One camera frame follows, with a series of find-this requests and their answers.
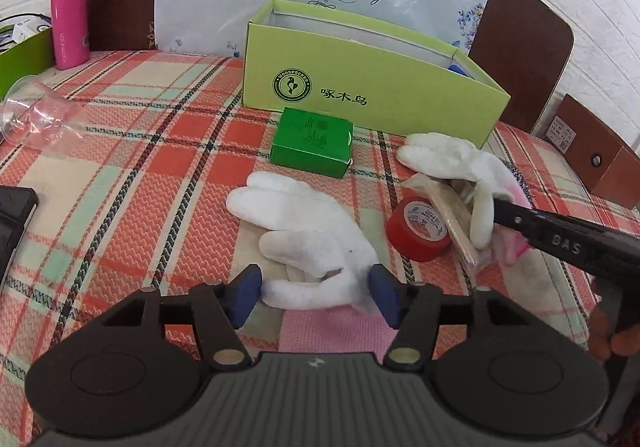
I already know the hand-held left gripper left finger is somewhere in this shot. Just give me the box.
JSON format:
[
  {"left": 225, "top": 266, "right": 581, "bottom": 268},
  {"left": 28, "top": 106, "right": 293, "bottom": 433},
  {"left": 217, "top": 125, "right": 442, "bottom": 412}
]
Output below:
[{"left": 102, "top": 263, "right": 263, "bottom": 369}]

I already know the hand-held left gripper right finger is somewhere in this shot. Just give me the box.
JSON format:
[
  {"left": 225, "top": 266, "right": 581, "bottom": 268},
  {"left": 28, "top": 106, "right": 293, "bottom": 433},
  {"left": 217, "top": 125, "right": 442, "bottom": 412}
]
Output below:
[{"left": 367, "top": 263, "right": 531, "bottom": 369}]

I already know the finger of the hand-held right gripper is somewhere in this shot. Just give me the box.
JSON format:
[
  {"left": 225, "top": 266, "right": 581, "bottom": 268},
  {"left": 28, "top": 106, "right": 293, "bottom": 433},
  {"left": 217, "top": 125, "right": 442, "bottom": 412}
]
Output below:
[{"left": 492, "top": 198, "right": 531, "bottom": 234}]

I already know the white glove with pink cuff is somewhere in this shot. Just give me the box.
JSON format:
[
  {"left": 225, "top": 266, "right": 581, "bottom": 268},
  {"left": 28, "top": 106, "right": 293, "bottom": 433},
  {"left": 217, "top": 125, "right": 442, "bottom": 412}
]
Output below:
[
  {"left": 396, "top": 132, "right": 538, "bottom": 268},
  {"left": 226, "top": 170, "right": 401, "bottom": 353}
]

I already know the large green cardboard box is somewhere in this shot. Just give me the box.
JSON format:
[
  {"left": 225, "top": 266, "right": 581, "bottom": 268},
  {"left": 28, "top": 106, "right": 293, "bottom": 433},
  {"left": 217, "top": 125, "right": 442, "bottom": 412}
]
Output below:
[{"left": 242, "top": 0, "right": 512, "bottom": 150}]

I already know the person's right hand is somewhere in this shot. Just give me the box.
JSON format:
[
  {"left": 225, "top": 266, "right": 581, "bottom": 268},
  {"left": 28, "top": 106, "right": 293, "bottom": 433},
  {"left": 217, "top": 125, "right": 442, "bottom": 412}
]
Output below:
[{"left": 587, "top": 277, "right": 640, "bottom": 364}]

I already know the toothpick packet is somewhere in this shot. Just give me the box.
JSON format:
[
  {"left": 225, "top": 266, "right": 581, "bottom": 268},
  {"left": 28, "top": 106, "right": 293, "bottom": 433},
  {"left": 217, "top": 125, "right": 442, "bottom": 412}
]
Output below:
[{"left": 407, "top": 174, "right": 496, "bottom": 273}]

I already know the red tape roll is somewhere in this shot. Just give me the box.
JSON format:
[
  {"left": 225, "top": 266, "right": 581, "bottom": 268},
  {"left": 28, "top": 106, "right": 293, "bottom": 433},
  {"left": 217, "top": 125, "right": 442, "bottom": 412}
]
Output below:
[{"left": 386, "top": 196, "right": 452, "bottom": 263}]

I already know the brown cardboard box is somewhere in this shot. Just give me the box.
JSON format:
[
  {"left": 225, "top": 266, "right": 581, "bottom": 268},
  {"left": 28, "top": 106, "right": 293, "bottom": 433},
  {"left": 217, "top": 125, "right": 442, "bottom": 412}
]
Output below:
[{"left": 543, "top": 94, "right": 640, "bottom": 208}]

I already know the plaid blanket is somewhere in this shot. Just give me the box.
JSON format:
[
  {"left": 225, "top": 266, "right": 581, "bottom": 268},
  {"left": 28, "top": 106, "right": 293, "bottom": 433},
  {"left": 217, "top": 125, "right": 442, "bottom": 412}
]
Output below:
[{"left": 0, "top": 50, "right": 640, "bottom": 447}]

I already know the brown wooden headboard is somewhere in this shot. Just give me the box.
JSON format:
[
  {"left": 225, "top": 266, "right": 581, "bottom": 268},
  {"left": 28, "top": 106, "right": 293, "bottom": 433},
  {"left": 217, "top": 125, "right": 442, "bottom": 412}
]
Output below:
[{"left": 82, "top": 0, "right": 575, "bottom": 135}]

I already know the small green carton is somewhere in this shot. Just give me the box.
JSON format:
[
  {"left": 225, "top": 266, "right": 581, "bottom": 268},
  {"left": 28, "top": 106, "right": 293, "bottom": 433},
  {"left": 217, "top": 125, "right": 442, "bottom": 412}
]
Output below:
[{"left": 270, "top": 107, "right": 354, "bottom": 179}]

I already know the black smartphone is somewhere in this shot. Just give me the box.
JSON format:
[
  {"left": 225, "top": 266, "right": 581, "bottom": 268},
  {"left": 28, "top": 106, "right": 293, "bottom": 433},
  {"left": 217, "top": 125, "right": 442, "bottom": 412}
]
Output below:
[{"left": 0, "top": 186, "right": 40, "bottom": 278}]

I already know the clear plastic cup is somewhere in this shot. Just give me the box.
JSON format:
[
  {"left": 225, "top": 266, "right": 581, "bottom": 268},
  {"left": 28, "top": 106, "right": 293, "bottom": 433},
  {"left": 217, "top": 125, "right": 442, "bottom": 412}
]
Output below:
[{"left": 0, "top": 76, "right": 86, "bottom": 153}]

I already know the small green open box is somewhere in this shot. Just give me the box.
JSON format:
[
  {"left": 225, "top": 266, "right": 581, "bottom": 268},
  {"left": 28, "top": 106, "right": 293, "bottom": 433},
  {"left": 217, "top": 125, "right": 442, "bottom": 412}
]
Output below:
[{"left": 0, "top": 24, "right": 56, "bottom": 88}]

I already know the pink thermos bottle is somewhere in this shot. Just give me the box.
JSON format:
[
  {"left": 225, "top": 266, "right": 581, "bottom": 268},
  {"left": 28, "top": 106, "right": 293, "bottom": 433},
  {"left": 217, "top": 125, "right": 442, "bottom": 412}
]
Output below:
[{"left": 50, "top": 0, "right": 91, "bottom": 71}]

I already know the small white box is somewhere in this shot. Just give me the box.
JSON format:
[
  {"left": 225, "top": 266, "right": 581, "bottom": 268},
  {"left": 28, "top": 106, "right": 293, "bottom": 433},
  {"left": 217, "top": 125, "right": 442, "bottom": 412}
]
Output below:
[{"left": 10, "top": 20, "right": 51, "bottom": 45}]

